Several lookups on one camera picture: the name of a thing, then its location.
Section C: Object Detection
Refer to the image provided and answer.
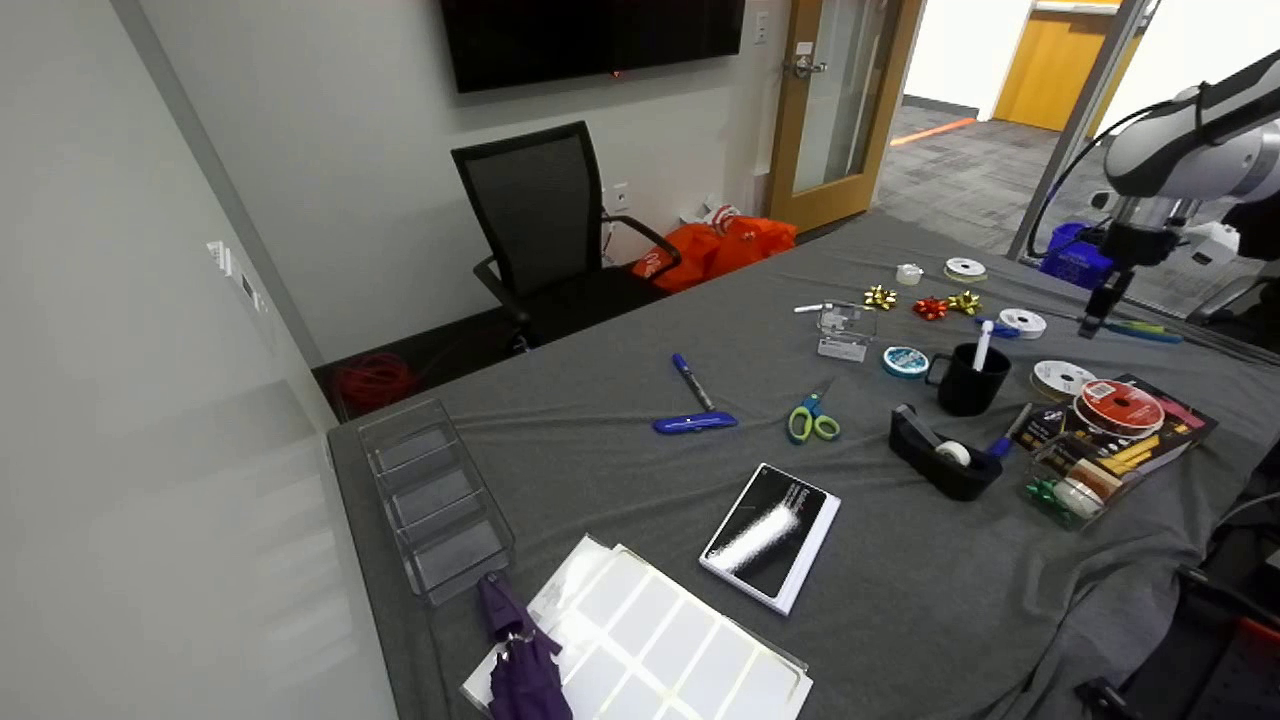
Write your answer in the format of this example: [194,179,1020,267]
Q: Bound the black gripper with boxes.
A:
[1076,217,1183,339]

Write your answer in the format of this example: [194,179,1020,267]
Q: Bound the green and blue handled scissors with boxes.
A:
[1084,310,1189,348]

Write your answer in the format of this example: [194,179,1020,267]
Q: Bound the white spool with blue ribbon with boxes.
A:
[993,303,1053,346]

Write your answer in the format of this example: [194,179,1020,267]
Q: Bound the red ribbon spool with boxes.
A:
[1070,375,1173,445]

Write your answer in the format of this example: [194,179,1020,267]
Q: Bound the black cup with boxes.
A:
[932,339,1015,419]

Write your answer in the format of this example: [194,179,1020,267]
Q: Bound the teal labelled tape roll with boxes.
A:
[874,339,934,384]

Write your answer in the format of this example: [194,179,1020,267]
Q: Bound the black tape dispenser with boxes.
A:
[882,399,1006,503]

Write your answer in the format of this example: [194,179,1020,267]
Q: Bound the blue plastic bin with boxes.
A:
[1036,222,1118,291]

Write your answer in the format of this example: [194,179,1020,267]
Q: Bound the white marker with blue cap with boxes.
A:
[985,406,1038,468]

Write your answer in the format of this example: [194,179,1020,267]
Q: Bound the clear plastic box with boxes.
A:
[1020,468,1110,532]

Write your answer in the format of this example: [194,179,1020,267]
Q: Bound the orange hallway door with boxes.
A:
[986,6,1110,138]

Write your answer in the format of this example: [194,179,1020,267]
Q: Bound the small clear plastic holder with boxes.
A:
[813,303,872,368]

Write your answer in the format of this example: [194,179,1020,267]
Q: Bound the wooden door with glass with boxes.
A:
[765,0,928,242]

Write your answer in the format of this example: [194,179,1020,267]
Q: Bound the orange bag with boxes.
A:
[627,208,805,300]

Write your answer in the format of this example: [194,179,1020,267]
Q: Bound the white box with black lid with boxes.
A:
[694,457,848,620]

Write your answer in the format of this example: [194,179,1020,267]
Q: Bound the blue pen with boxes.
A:
[668,348,721,418]

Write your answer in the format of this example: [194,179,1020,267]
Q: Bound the blue box cutter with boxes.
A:
[648,406,739,442]

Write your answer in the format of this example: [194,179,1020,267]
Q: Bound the grey tablecloth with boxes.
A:
[325,208,1280,720]

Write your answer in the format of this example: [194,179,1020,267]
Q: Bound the white label sheets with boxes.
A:
[460,532,819,720]

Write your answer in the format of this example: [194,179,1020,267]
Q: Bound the black mesh office chair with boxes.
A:
[448,116,689,356]

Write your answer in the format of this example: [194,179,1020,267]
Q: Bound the purple cloth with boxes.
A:
[471,568,579,720]

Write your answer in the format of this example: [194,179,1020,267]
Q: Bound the clear plastic organizer tray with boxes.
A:
[359,406,521,608]

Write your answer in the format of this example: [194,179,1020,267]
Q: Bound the red object on floor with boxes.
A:
[329,348,425,419]

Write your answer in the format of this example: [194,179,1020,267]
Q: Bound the small green handled scissors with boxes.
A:
[780,375,848,449]

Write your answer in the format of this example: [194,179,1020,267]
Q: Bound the black wall television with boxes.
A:
[434,0,748,95]

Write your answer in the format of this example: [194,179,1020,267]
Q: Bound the white wall switch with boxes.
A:
[202,236,265,318]

